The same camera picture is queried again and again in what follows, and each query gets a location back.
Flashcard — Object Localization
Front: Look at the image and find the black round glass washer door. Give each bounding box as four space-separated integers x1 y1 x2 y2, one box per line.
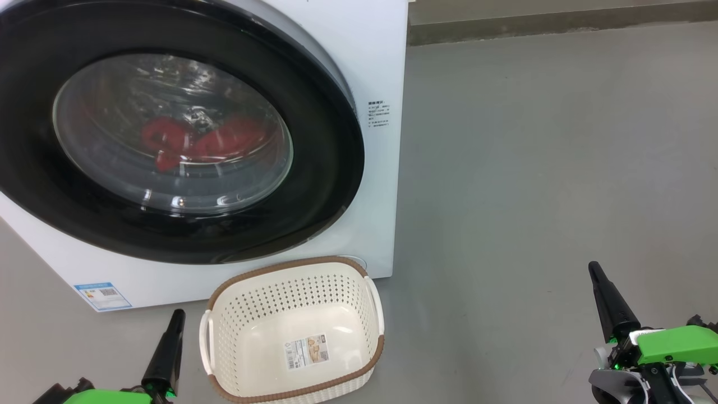
0 0 366 265

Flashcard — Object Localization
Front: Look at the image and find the printed product label sticker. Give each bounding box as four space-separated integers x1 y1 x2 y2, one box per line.
285 334 330 371

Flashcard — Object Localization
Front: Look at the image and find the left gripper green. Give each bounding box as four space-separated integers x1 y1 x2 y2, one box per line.
33 309 186 404

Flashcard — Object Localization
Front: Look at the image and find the cream laundry basket brown rim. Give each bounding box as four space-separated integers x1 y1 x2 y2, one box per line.
199 256 385 404

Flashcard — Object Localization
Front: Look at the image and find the red cloth garment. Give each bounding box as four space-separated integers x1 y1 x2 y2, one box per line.
140 115 268 172

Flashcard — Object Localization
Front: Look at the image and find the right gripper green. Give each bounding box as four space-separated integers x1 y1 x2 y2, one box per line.
588 261 718 404

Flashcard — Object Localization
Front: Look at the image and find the blue energy label sticker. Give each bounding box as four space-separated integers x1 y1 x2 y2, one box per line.
73 282 133 312

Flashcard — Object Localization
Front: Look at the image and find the black printed text sticker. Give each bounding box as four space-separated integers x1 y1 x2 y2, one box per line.
367 101 391 129

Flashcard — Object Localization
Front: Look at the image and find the white front-load washing machine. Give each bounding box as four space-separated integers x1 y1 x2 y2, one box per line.
0 0 409 313

